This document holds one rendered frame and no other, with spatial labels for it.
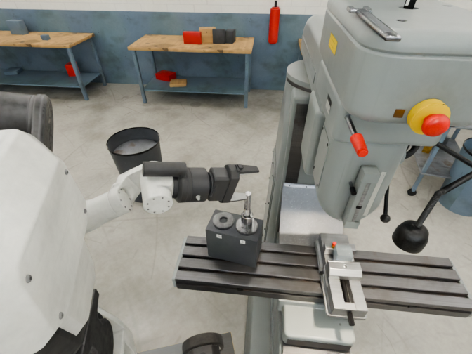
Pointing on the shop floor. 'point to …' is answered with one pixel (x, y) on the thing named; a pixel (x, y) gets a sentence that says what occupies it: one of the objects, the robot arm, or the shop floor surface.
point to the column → (288, 147)
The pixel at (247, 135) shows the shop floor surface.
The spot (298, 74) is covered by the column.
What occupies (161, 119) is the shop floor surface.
